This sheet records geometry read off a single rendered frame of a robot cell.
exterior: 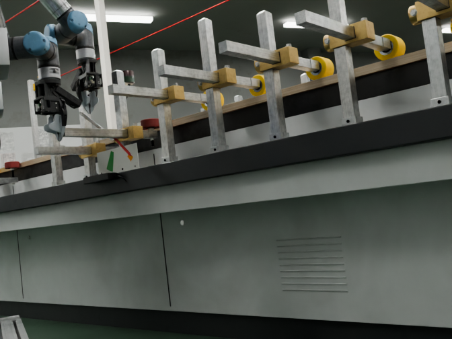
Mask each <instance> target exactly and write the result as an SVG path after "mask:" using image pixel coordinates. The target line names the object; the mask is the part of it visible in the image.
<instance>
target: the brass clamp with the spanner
mask: <svg viewBox="0 0 452 339"><path fill-rule="evenodd" d="M122 129H123V130H127V133H128V137H127V138H123V139H118V140H119V141H120V142H123V141H130V142H131V141H136V140H139V139H143V138H144V137H143V126H129V127H126V128H122Z"/></svg>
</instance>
